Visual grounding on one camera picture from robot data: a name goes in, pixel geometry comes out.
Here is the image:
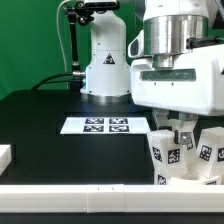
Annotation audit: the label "white left rail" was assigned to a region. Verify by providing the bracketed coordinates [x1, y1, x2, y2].
[0, 145, 12, 176]

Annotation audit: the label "white rail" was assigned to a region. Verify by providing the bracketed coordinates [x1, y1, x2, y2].
[0, 145, 12, 176]
[0, 185, 224, 213]

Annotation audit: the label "white cable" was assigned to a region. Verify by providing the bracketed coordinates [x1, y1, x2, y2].
[55, 0, 72, 74]

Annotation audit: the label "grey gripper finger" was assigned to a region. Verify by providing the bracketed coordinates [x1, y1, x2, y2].
[174, 112, 198, 144]
[152, 108, 172, 130]

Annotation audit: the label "white front rail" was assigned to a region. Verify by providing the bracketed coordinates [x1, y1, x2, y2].
[0, 185, 224, 213]

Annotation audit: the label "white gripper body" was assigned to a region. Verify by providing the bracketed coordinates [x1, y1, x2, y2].
[128, 31, 224, 116]

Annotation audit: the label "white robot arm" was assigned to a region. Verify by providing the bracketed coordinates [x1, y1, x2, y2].
[81, 0, 224, 128]

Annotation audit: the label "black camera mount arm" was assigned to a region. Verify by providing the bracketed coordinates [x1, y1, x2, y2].
[64, 1, 93, 92]

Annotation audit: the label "black cables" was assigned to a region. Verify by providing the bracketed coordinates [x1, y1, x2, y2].
[31, 72, 84, 91]

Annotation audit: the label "white marker sheet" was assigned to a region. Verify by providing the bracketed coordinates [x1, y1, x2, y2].
[60, 117, 150, 135]

